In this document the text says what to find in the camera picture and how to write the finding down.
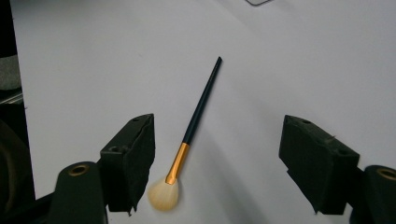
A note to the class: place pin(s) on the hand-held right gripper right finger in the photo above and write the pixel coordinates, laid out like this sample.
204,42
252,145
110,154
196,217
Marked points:
320,168

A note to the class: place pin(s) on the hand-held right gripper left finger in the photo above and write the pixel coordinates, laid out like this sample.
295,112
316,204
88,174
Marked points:
130,161

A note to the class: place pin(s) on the fluffy cream-head makeup brush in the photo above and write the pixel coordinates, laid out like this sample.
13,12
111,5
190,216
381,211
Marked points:
199,109

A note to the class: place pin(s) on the white board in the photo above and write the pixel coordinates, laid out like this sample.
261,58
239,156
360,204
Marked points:
93,62

